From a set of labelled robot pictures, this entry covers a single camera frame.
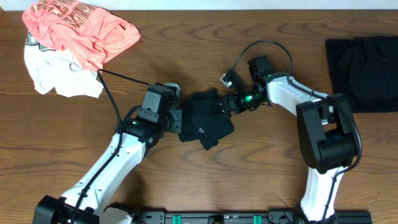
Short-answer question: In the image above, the black t-shirt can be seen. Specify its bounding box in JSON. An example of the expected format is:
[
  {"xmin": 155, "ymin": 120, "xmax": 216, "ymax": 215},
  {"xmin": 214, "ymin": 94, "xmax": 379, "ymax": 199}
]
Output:
[{"xmin": 178, "ymin": 88, "xmax": 234, "ymax": 150}]

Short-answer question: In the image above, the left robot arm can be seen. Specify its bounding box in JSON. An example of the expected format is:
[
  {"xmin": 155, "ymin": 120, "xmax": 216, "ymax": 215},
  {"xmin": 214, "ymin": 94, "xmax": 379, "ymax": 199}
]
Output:
[{"xmin": 33, "ymin": 83, "xmax": 182, "ymax": 223}]

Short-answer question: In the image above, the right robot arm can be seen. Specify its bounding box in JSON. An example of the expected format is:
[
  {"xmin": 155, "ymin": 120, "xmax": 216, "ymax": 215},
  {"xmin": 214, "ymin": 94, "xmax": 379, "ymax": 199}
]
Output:
[{"xmin": 219, "ymin": 56, "xmax": 362, "ymax": 223}]

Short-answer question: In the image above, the orange t-shirt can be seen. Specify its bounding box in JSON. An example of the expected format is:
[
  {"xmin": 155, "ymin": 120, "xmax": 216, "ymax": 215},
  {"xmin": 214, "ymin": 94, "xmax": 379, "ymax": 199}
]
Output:
[{"xmin": 22, "ymin": 0, "xmax": 141, "ymax": 70}]

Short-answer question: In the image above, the folded black garment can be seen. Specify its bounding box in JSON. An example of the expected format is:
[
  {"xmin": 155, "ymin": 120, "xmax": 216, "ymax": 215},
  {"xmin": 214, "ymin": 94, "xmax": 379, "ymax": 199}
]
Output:
[{"xmin": 325, "ymin": 36, "xmax": 397, "ymax": 113}]

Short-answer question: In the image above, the white t-shirt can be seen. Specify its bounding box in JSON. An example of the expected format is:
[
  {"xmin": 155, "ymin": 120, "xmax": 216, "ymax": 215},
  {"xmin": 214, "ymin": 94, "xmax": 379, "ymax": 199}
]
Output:
[{"xmin": 24, "ymin": 32, "xmax": 103, "ymax": 98}]

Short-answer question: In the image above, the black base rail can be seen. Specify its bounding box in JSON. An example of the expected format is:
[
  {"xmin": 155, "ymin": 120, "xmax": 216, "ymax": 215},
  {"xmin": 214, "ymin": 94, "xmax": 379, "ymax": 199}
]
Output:
[{"xmin": 99, "ymin": 202, "xmax": 373, "ymax": 224}]

